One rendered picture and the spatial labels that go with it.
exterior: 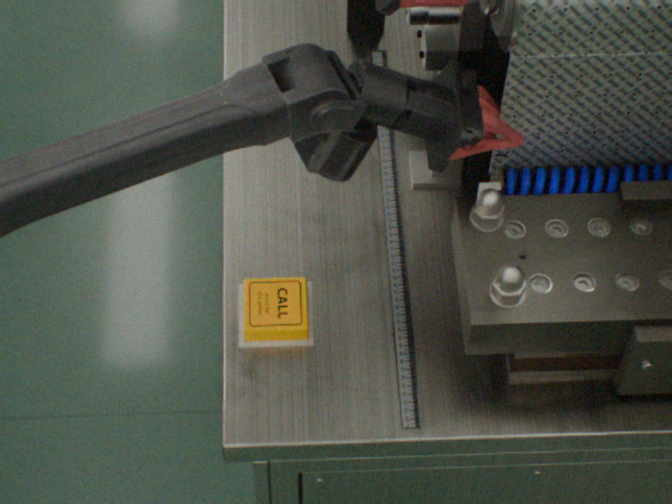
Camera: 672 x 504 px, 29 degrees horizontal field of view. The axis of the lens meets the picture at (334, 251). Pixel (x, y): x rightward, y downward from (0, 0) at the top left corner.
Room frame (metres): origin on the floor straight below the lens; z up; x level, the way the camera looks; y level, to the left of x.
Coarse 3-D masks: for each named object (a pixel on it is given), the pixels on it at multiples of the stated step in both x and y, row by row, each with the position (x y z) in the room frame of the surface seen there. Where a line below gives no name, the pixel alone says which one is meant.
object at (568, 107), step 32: (512, 64) 0.88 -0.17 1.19; (544, 64) 0.88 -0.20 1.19; (576, 64) 0.88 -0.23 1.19; (608, 64) 0.89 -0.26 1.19; (640, 64) 0.89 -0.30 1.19; (512, 96) 0.88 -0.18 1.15; (544, 96) 0.88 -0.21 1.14; (576, 96) 0.88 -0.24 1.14; (608, 96) 0.89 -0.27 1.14; (640, 96) 0.89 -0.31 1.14; (544, 128) 0.88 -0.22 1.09; (576, 128) 0.89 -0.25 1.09; (608, 128) 0.89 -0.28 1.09; (640, 128) 0.89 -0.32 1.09; (512, 160) 0.88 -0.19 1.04; (544, 160) 0.88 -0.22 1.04; (576, 160) 0.89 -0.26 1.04; (608, 160) 0.89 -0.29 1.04; (640, 160) 0.89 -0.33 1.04
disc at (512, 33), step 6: (516, 0) 0.88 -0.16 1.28; (516, 6) 0.88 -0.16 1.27; (516, 12) 0.87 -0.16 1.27; (516, 18) 0.87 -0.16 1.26; (510, 24) 0.88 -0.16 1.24; (516, 24) 0.87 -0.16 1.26; (510, 30) 0.88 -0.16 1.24; (516, 30) 0.87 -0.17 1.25; (498, 36) 0.92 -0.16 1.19; (504, 36) 0.90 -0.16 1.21; (510, 36) 0.88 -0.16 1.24; (516, 36) 0.87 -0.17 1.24; (498, 42) 0.92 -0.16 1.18; (504, 42) 0.89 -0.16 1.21; (510, 42) 0.87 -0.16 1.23; (504, 48) 0.89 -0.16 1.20; (510, 48) 0.88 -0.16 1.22
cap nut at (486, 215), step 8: (488, 192) 0.81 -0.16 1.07; (496, 192) 0.81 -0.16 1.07; (480, 200) 0.81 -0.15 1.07; (488, 200) 0.80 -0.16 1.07; (496, 200) 0.81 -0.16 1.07; (472, 208) 0.81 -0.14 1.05; (480, 208) 0.80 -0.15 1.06; (488, 208) 0.80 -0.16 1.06; (496, 208) 0.80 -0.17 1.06; (472, 216) 0.81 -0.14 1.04; (480, 216) 0.80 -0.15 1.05; (488, 216) 0.80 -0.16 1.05; (496, 216) 0.80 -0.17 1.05; (472, 224) 0.80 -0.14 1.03; (480, 224) 0.80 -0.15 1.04; (488, 224) 0.80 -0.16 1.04; (496, 224) 0.80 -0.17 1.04; (488, 232) 0.79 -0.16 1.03
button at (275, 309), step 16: (256, 288) 0.79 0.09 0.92; (272, 288) 0.79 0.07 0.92; (288, 288) 0.79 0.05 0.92; (304, 288) 0.79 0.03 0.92; (256, 304) 0.77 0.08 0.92; (272, 304) 0.77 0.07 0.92; (288, 304) 0.77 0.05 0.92; (304, 304) 0.77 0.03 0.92; (256, 320) 0.75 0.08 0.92; (272, 320) 0.75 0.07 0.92; (288, 320) 0.75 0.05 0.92; (304, 320) 0.75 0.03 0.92; (256, 336) 0.73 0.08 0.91; (272, 336) 0.73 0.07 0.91; (288, 336) 0.73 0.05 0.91; (304, 336) 0.74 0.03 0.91
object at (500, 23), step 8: (504, 0) 0.89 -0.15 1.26; (512, 0) 0.89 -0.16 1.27; (504, 8) 0.89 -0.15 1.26; (512, 8) 0.89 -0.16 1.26; (496, 16) 0.92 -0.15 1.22; (504, 16) 0.89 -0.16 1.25; (496, 24) 0.91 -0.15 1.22; (504, 24) 0.89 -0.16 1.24; (496, 32) 0.90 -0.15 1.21; (504, 32) 0.89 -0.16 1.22
